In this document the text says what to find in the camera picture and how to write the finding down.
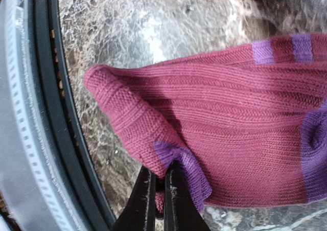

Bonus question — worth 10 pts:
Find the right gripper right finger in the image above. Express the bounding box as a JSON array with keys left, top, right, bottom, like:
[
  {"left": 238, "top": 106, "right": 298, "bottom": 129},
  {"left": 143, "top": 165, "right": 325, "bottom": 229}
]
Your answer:
[{"left": 164, "top": 160, "right": 210, "bottom": 231}]

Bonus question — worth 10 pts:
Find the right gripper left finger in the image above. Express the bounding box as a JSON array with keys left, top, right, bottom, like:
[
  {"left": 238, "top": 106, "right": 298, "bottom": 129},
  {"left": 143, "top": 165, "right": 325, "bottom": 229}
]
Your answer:
[{"left": 111, "top": 167, "right": 156, "bottom": 231}]

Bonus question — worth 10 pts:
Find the magenta purple sock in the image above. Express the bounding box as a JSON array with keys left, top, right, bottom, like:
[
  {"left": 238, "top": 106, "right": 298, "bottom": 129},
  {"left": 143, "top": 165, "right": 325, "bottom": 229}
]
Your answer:
[{"left": 84, "top": 34, "right": 326, "bottom": 211}]

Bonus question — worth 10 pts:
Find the black front rail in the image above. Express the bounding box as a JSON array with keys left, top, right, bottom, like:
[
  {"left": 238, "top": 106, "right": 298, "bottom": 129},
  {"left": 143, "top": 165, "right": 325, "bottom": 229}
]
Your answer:
[{"left": 28, "top": 0, "right": 115, "bottom": 230}]

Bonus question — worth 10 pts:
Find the white cable duct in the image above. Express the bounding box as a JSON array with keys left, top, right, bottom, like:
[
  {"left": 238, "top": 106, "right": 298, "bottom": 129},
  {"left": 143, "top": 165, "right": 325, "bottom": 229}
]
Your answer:
[{"left": 1, "top": 0, "right": 88, "bottom": 230}]

